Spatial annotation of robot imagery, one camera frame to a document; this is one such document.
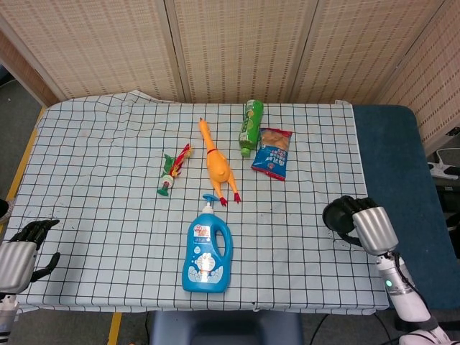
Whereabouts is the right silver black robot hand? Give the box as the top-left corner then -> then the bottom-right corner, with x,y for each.
336,195 -> 399,256

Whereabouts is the dark blue stool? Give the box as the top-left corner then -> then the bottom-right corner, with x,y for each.
149,309 -> 305,345

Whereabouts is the blue cartoon detergent bottle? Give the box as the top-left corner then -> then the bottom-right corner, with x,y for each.
181,193 -> 234,293

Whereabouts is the woven folding screen panel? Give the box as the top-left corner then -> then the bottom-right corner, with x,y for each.
0,0 -> 184,104
290,0 -> 449,105
165,0 -> 319,105
375,0 -> 460,155
0,30 -> 60,108

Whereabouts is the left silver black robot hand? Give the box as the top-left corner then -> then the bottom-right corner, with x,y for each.
0,218 -> 61,294

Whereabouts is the white black checked tablecloth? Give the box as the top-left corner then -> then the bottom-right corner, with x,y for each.
3,89 -> 391,313

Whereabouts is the white power strip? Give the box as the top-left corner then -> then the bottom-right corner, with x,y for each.
427,150 -> 460,180

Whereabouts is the yellow rubber chicken toy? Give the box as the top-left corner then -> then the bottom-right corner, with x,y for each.
198,117 -> 242,206

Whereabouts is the blue snack bag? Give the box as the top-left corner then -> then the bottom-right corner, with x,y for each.
250,127 -> 293,182

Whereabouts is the feather shuttlecock green base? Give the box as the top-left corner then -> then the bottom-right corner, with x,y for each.
156,142 -> 193,198

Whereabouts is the green plastic drink bottle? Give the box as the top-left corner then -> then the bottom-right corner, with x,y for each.
239,99 -> 265,158

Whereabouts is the black round bowl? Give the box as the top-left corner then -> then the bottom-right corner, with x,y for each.
322,196 -> 357,234

